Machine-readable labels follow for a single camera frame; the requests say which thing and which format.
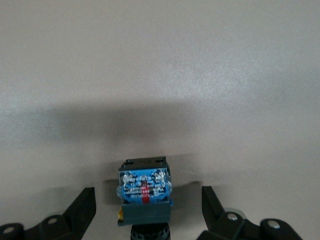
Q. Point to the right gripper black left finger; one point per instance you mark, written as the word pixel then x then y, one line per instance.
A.
pixel 75 220

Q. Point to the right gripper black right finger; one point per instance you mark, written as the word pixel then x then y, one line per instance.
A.
pixel 215 225

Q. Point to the green push button switch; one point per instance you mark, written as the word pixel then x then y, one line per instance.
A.
pixel 145 190

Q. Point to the brown table mat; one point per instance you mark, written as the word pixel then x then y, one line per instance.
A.
pixel 160 75

